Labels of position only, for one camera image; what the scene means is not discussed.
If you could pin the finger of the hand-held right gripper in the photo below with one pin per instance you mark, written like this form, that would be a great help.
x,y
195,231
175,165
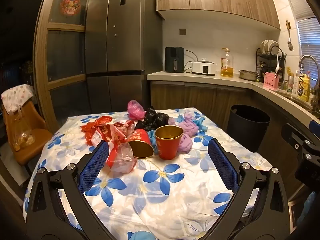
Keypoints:
x,y
292,137
315,125

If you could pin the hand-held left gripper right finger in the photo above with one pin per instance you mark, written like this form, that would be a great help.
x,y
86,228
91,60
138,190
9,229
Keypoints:
x,y
223,165

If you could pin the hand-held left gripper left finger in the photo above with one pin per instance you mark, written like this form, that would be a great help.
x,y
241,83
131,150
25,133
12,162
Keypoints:
x,y
93,165

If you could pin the black trash bin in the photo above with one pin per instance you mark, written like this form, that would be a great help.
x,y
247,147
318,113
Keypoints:
x,y
250,130

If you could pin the red paper cup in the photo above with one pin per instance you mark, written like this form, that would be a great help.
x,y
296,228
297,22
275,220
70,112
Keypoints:
x,y
167,150
138,137

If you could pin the person's right hand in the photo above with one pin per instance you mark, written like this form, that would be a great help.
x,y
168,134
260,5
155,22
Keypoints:
x,y
312,207

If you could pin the translucent pink plastic bag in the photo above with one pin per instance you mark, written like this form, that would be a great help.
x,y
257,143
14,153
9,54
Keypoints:
x,y
123,160

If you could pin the red foil wrapper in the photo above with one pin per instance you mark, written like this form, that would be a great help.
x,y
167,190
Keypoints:
x,y
92,130

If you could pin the red white printed plastic bag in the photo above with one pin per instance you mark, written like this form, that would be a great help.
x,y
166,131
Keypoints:
x,y
110,132

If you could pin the yellow dish soap bottle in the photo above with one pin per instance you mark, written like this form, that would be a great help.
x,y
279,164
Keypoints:
x,y
304,90

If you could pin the purple plastic bag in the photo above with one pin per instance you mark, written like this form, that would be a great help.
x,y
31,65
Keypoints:
x,y
186,125
185,142

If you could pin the white bottle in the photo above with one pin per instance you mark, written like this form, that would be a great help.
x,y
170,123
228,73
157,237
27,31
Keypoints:
x,y
295,83

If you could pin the green drink can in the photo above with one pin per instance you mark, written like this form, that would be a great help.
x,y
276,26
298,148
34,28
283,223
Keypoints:
x,y
290,85

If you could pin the pink utensil holder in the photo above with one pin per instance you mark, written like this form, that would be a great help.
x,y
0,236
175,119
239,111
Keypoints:
x,y
270,81

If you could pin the blue floral blanket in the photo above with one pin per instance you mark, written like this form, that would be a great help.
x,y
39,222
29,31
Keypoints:
x,y
175,205

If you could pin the steel faucet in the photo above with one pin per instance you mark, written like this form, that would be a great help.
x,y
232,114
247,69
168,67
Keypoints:
x,y
307,57

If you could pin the white spoon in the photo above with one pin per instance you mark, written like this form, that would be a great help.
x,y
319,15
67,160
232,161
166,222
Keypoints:
x,y
277,66

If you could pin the wooden base cabinet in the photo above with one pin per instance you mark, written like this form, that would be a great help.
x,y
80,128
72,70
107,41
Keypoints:
x,y
200,97

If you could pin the orange chair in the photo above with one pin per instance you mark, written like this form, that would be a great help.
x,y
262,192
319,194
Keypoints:
x,y
27,135

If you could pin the clear plastic bag of fruit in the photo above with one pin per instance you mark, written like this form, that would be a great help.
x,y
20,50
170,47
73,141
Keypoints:
x,y
23,137

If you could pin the steel mixing bowl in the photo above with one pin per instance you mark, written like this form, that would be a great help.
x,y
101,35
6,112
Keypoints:
x,y
248,75

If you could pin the black plastic bag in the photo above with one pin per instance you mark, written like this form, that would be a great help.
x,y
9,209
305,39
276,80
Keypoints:
x,y
155,118

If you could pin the black dish rack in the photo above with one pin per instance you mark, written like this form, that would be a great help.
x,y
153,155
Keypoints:
x,y
260,62

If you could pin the hanging metal spatula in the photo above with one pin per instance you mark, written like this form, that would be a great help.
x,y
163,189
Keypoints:
x,y
290,45

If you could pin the white plate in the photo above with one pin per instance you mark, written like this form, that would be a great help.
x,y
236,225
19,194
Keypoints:
x,y
270,45
263,46
275,47

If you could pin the window blind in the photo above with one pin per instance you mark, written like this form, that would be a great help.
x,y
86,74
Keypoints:
x,y
308,35

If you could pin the cooking oil bottle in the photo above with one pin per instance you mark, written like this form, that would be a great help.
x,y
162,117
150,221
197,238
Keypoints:
x,y
226,66

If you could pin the white rice cooker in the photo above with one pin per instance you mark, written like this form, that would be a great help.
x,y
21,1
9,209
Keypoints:
x,y
203,68

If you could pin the dotted white cloth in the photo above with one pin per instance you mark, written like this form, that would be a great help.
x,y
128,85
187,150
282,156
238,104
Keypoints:
x,y
17,96

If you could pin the black air fryer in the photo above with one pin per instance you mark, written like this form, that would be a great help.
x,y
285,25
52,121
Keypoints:
x,y
174,60

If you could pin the wooden glass sliding door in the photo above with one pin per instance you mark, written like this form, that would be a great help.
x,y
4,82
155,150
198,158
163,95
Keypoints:
x,y
65,52

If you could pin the dark grey refrigerator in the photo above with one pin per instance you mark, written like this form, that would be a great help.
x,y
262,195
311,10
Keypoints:
x,y
120,42

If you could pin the round floral door sticker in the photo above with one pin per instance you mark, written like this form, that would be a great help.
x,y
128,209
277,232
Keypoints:
x,y
70,6

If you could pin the brown wall socket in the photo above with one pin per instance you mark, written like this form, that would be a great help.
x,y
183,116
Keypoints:
x,y
182,31

